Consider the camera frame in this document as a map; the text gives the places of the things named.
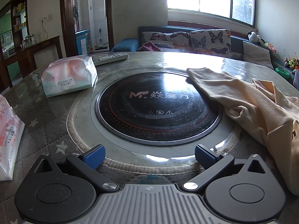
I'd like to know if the cream sweatshirt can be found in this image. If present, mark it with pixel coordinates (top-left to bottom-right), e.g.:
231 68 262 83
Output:
187 68 298 195

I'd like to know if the black round induction cooktop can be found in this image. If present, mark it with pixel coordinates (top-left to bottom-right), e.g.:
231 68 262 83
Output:
95 72 223 146

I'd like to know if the pink tissue pack near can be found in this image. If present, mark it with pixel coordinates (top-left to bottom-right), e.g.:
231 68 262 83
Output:
0 95 25 181

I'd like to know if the pink tissue pack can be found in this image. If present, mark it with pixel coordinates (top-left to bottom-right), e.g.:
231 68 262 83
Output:
41 55 97 98
0 95 25 181

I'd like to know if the pink tissue pack far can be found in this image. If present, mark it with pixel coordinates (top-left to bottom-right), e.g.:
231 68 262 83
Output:
41 55 97 98

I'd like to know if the grey remote control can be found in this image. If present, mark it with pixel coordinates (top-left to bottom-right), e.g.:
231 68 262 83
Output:
91 52 129 66

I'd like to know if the green plastic bowl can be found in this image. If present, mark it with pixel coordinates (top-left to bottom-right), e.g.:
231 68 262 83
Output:
275 67 290 80

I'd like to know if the grey plain cushion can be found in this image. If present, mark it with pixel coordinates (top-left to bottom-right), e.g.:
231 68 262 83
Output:
242 41 274 70

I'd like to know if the butterfly cushion right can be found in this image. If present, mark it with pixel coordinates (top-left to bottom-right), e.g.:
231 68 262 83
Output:
189 29 232 58

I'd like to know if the butterfly cushion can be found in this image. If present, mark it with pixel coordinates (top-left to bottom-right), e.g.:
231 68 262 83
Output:
141 31 189 53
189 29 232 58

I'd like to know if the blue corner sofa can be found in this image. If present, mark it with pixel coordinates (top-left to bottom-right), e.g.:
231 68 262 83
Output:
110 25 299 80

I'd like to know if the plush toys pile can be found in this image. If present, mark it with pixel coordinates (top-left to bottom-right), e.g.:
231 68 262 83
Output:
284 58 299 70

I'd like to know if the butterfly cushion left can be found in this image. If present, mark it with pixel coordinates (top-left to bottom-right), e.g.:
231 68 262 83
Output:
141 31 189 53

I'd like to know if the blue white small cabinet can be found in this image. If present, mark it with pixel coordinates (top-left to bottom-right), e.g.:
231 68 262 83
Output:
75 29 89 55

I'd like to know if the colourful small toy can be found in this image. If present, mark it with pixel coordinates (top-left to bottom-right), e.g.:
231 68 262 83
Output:
264 42 277 54

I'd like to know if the magenta cloth on sofa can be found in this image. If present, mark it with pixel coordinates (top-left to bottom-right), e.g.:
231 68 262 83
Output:
136 41 161 52

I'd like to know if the black white plush toy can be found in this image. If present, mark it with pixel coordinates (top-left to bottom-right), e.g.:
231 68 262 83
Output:
248 31 265 46

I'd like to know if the dark wooden shelf unit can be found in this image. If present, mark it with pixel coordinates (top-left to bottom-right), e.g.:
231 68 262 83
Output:
1 0 32 88

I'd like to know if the dark wooden door frame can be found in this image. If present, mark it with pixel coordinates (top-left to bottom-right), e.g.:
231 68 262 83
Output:
60 0 115 57

